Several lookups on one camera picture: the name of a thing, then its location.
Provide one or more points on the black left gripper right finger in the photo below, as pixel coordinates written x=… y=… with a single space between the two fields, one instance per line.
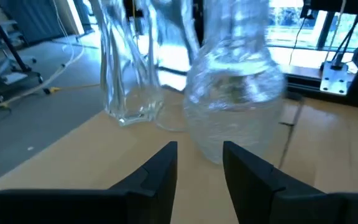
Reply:
x=275 y=202

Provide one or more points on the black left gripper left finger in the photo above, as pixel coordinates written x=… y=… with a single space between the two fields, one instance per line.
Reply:
x=104 y=208

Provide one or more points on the ribbed clear glass vase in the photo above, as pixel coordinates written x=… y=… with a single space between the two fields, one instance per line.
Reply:
x=235 y=93

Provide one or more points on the slim clear glass vase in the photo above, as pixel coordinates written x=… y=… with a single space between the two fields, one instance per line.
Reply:
x=120 y=77

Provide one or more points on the dark grey curtain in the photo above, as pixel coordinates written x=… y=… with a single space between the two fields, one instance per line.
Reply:
x=33 y=18

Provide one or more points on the wooden shelf with black frame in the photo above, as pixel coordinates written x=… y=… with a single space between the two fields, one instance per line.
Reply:
x=89 y=161

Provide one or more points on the black aluminium table frame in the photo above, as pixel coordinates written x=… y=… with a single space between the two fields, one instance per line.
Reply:
x=303 y=84

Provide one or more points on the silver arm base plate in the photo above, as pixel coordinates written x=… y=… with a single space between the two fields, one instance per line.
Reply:
x=336 y=81

